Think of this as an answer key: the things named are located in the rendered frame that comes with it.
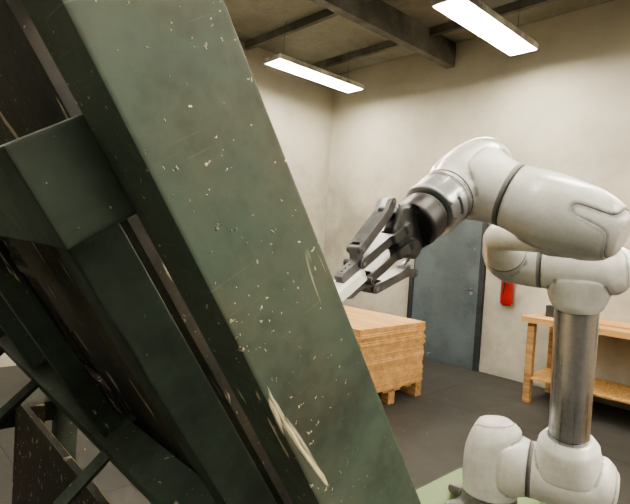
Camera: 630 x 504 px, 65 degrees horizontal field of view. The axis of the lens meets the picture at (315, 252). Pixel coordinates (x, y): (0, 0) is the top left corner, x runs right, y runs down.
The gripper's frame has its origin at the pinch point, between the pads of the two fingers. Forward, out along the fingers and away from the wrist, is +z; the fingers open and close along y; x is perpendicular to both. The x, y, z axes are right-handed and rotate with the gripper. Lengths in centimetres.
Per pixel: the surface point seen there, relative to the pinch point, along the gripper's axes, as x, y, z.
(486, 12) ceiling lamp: 204, 13, -436
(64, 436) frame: 198, 93, 28
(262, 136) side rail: -12.9, -23.9, 12.0
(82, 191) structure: -7.0, -25.3, 24.0
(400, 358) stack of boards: 256, 281, -239
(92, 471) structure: 71, 40, 31
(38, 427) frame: 158, 64, 34
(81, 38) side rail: -12.8, -33.8, 21.4
